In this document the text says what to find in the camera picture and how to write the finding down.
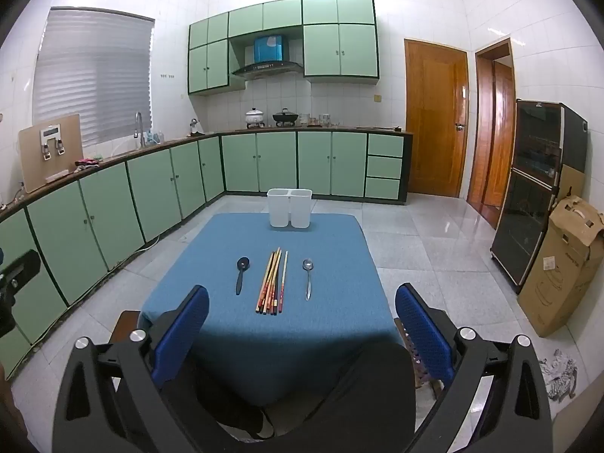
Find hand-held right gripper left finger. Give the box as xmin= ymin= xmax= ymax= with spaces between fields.
xmin=52 ymin=284 xmax=211 ymax=453

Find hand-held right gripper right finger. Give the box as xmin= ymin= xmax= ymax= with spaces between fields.
xmin=394 ymin=283 xmax=553 ymax=453

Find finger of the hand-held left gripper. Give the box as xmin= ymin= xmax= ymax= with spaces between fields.
xmin=0 ymin=249 xmax=41 ymax=290

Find black plastic spoon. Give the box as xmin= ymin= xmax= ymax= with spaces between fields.
xmin=235 ymin=257 xmax=251 ymax=296

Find bundle of mixed chopsticks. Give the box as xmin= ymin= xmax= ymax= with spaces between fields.
xmin=255 ymin=247 xmax=289 ymax=315

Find white double utensil holder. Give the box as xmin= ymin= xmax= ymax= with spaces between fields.
xmin=267 ymin=188 xmax=313 ymax=228

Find brown cardboard board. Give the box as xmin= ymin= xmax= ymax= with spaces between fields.
xmin=18 ymin=113 xmax=85 ymax=194

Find blue tablecloth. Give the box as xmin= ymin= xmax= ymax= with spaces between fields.
xmin=139 ymin=212 xmax=411 ymax=407

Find white device with clips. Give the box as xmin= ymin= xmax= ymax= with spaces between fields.
xmin=40 ymin=124 xmax=67 ymax=161

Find dark kitchen countertop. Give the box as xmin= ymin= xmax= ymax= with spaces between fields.
xmin=0 ymin=125 xmax=413 ymax=220

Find green lower kitchen cabinets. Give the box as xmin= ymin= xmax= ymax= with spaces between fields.
xmin=0 ymin=131 xmax=413 ymax=381

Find green kitchen cabinets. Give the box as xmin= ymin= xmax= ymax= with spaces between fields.
xmin=0 ymin=131 xmax=413 ymax=381
xmin=187 ymin=0 xmax=381 ymax=96

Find cardboard box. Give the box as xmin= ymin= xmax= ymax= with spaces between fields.
xmin=516 ymin=194 xmax=604 ymax=338

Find patterned floor cloth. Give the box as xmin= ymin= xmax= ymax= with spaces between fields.
xmin=539 ymin=349 xmax=579 ymax=404

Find black glass-front cabinet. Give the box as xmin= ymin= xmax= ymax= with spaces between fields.
xmin=490 ymin=99 xmax=589 ymax=294

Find grey window blinds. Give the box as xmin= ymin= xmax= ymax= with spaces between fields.
xmin=32 ymin=7 xmax=156 ymax=147

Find open wooden door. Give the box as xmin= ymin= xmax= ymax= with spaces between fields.
xmin=467 ymin=37 xmax=517 ymax=230

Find glass jars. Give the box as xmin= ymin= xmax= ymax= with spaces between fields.
xmin=299 ymin=112 xmax=341 ymax=128

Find green upper kitchen cabinets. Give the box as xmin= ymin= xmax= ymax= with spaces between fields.
xmin=187 ymin=0 xmax=381 ymax=96

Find range hood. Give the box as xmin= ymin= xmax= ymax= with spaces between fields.
xmin=231 ymin=33 xmax=304 ymax=80

